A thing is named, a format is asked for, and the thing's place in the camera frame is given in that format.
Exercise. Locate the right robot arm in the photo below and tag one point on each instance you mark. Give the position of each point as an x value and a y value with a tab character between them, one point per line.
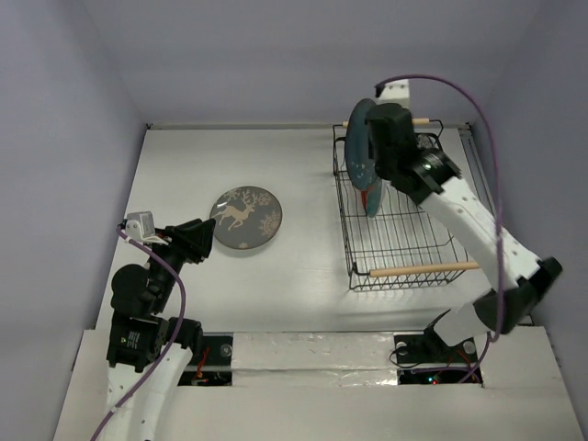
519	279

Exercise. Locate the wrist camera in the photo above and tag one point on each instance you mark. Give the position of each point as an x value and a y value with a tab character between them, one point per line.
396	92
139	226

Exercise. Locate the blue floral white plate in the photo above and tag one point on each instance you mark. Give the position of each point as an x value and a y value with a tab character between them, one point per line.
426	141

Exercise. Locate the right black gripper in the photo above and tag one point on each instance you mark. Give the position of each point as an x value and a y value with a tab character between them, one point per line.
383	150

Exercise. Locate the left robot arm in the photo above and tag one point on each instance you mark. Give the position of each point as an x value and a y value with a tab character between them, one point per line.
150	340

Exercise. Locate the black wire dish rack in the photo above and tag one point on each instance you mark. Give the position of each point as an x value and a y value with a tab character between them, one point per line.
401	246

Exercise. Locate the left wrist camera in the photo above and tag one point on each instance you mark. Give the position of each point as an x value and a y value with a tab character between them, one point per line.
139	226

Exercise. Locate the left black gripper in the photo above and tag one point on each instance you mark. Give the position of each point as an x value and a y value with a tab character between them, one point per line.
193	238

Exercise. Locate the grey reindeer plate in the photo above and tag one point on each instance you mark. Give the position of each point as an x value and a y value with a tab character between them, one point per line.
246	217

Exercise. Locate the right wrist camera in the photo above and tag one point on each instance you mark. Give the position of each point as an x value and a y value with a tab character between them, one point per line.
396	92

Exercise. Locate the red and blue plate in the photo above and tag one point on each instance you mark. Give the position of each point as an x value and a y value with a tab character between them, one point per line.
371	199

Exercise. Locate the dark blue plate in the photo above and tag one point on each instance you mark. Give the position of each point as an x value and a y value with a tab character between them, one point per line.
360	167

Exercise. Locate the metal rail at right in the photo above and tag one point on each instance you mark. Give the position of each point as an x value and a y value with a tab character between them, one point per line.
517	261

